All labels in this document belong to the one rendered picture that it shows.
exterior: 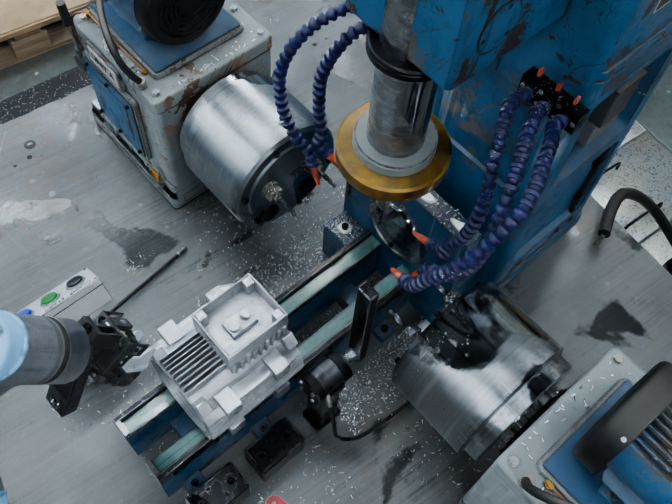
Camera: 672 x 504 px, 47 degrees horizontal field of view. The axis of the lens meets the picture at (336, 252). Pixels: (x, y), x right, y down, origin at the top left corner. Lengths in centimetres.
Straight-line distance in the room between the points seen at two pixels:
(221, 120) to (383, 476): 74
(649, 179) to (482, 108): 124
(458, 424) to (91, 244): 91
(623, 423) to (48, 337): 73
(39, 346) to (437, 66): 59
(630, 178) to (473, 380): 135
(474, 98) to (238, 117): 43
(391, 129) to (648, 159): 153
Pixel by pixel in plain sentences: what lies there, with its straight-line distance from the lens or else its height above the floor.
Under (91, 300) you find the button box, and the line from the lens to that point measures 140.
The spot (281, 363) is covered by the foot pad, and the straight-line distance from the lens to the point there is 129.
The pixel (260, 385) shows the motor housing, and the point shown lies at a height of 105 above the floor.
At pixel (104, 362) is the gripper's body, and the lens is 117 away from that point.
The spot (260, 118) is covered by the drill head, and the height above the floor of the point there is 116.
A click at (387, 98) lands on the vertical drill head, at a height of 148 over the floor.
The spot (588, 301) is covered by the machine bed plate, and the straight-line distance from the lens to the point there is 176.
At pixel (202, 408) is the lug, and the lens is 126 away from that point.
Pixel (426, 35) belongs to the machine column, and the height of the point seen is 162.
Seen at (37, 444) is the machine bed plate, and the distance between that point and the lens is 161.
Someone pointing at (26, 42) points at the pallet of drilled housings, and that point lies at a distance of 323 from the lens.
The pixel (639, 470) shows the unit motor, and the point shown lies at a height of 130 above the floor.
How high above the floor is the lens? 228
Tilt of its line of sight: 60 degrees down
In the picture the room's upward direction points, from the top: 6 degrees clockwise
